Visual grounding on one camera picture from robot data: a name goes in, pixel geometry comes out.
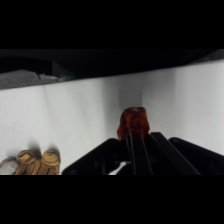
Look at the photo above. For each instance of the red ball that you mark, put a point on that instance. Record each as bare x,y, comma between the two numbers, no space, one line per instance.
134,120

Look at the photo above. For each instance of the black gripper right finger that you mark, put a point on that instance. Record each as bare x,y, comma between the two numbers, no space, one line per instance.
186,156

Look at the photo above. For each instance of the black cloth-covered robot stand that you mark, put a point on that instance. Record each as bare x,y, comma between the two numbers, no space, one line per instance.
23,79

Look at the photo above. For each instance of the tan striped plush toy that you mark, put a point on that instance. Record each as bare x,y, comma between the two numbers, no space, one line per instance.
36,163

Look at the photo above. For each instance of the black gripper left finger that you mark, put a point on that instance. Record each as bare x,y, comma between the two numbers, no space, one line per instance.
96,158

